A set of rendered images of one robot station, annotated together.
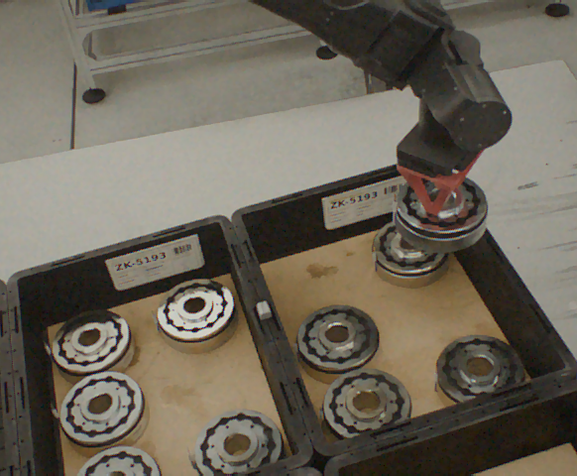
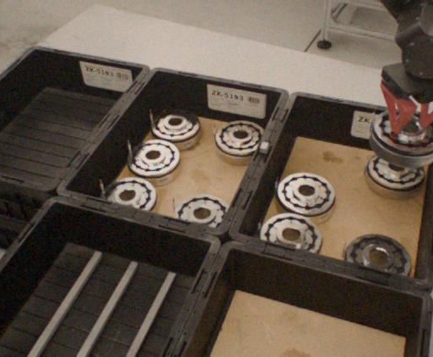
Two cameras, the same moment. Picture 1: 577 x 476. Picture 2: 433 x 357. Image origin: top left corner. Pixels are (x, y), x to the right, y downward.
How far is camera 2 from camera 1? 0.31 m
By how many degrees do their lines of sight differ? 23
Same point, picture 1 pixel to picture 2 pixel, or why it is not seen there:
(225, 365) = (236, 176)
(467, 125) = (415, 51)
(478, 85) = not seen: outside the picture
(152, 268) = (232, 104)
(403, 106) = not seen: outside the picture
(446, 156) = (411, 85)
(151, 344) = (207, 145)
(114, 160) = (278, 57)
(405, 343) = (348, 223)
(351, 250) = (360, 156)
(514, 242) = not seen: outside the picture
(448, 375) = (355, 250)
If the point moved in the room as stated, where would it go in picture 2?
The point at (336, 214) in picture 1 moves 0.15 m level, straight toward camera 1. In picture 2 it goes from (361, 127) to (326, 172)
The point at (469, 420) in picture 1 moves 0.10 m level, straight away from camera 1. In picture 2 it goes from (331, 270) to (373, 233)
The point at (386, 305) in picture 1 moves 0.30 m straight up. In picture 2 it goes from (354, 196) to (384, 52)
